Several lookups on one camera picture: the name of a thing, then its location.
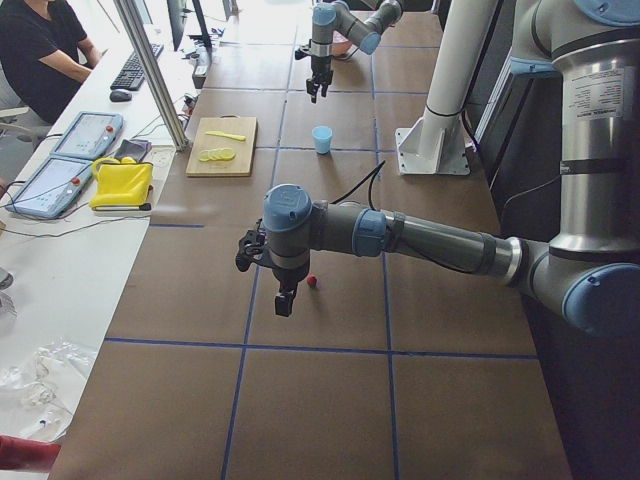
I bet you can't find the pink bowl with ice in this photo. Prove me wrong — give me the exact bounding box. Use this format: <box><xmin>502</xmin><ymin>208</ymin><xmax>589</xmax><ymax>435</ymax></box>
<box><xmin>331</xmin><ymin>31</ymin><xmax>352</xmax><ymax>57</ymax></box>

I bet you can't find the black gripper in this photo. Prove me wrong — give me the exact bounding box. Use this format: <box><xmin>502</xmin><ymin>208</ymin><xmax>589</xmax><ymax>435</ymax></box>
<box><xmin>273</xmin><ymin>261</ymin><xmax>310</xmax><ymax>317</ymax></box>
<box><xmin>306</xmin><ymin>55</ymin><xmax>333</xmax><ymax>104</ymax></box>

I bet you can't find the black camera cable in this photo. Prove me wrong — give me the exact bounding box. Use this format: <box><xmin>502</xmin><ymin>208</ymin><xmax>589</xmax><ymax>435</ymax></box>
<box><xmin>331</xmin><ymin>160</ymin><xmax>387</xmax><ymax>206</ymax></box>

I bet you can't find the aluminium frame post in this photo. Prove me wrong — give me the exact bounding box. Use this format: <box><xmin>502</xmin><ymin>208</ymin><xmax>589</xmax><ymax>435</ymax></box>
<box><xmin>114</xmin><ymin>0</ymin><xmax>189</xmax><ymax>152</ymax></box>

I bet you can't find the white mounting pillar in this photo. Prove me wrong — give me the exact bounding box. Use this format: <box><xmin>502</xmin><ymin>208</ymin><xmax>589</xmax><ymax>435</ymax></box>
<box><xmin>424</xmin><ymin>1</ymin><xmax>500</xmax><ymax>119</ymax></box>

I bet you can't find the black keyboard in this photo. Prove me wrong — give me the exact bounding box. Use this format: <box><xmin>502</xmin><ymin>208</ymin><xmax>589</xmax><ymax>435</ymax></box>
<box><xmin>110</xmin><ymin>53</ymin><xmax>145</xmax><ymax>91</ymax></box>

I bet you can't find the computer mouse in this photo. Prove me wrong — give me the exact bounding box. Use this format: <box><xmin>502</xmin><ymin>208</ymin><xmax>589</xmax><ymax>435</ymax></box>
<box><xmin>109</xmin><ymin>89</ymin><xmax>132</xmax><ymax>103</ymax></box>

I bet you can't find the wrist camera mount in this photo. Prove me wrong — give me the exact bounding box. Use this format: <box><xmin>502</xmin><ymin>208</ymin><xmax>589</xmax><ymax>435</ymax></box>
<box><xmin>294</xmin><ymin>44</ymin><xmax>312</xmax><ymax>61</ymax></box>
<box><xmin>235</xmin><ymin>218</ymin><xmax>274</xmax><ymax>272</ymax></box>

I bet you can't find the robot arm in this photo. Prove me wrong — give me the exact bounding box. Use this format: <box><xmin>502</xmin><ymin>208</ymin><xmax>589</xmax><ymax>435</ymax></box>
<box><xmin>295</xmin><ymin>1</ymin><xmax>405</xmax><ymax>104</ymax></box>
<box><xmin>236</xmin><ymin>1</ymin><xmax>639</xmax><ymax>337</ymax></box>

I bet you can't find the light blue plastic cup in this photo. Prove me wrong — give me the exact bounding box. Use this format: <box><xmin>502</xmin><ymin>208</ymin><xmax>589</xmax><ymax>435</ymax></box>
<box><xmin>311</xmin><ymin>125</ymin><xmax>333</xmax><ymax>155</ymax></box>

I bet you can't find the person in black shirt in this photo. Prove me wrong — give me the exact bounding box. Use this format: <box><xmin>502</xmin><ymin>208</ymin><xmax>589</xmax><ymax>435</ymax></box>
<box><xmin>1</xmin><ymin>0</ymin><xmax>102</xmax><ymax>124</ymax></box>

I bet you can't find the yellow cloth bag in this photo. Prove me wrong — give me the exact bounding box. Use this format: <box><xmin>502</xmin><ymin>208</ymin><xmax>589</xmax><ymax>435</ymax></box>
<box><xmin>89</xmin><ymin>157</ymin><xmax>153</xmax><ymax>211</ymax></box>

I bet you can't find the teach pendant tablet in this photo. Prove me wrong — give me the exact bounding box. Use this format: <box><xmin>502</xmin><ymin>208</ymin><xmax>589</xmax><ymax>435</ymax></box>
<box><xmin>52</xmin><ymin>111</ymin><xmax>124</xmax><ymax>160</ymax></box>
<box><xmin>5</xmin><ymin>155</ymin><xmax>92</xmax><ymax>220</ymax></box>

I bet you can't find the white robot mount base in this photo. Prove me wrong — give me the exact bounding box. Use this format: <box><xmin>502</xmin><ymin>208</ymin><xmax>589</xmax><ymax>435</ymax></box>
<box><xmin>395</xmin><ymin>128</ymin><xmax>470</xmax><ymax>176</ymax></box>

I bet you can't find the bamboo cutting board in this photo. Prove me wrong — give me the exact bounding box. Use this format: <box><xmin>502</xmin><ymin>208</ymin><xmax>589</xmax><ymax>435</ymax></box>
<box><xmin>185</xmin><ymin>117</ymin><xmax>257</xmax><ymax>178</ymax></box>

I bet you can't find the yellow plastic knife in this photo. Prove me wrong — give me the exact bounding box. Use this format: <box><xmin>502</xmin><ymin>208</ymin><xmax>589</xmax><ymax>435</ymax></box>
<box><xmin>205</xmin><ymin>130</ymin><xmax>247</xmax><ymax>142</ymax></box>

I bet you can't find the grey wallet pouch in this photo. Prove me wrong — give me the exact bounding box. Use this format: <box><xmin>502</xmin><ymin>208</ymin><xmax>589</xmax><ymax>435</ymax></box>
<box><xmin>114</xmin><ymin>139</ymin><xmax>152</xmax><ymax>162</ymax></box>

